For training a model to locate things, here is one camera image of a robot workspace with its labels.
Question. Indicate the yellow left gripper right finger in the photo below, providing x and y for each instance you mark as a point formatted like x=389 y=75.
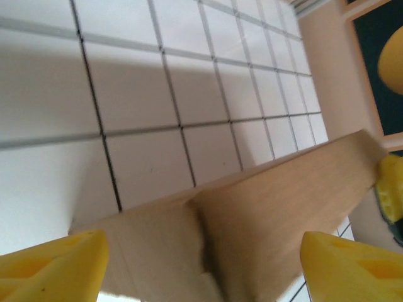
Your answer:
x=352 y=273

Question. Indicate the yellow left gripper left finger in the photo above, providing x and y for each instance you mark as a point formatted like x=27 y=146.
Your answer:
x=47 y=273

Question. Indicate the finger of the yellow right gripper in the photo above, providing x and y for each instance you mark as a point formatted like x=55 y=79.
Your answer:
x=392 y=188

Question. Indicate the brown cardboard mailer box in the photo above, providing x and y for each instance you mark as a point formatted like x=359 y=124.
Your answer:
x=252 y=220

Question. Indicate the dark panel with orange oval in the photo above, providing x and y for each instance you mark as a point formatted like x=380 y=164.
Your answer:
x=368 y=63

